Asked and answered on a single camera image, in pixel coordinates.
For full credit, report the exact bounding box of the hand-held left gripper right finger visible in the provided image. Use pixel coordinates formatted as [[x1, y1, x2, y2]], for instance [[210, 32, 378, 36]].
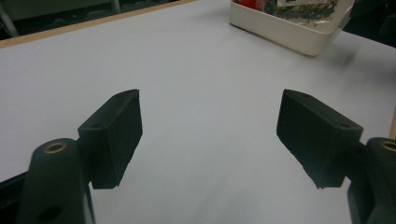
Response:
[[276, 89, 364, 189]]

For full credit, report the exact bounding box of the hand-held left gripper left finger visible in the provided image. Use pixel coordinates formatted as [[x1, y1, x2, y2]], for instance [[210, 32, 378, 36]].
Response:
[[78, 89, 144, 190]]

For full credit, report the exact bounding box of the white plastic bin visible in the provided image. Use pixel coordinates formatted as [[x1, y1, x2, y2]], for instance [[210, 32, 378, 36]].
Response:
[[229, 0, 356, 58]]

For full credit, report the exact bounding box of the clear dark seaweed packet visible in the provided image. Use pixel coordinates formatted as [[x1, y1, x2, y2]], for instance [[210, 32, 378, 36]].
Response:
[[264, 0, 340, 27]]

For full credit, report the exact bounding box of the red snack packet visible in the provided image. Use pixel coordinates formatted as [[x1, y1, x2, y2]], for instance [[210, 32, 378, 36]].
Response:
[[237, 0, 267, 11]]

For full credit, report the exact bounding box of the white table mat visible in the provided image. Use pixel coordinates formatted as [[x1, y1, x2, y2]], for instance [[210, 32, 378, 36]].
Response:
[[0, 0, 396, 224]]

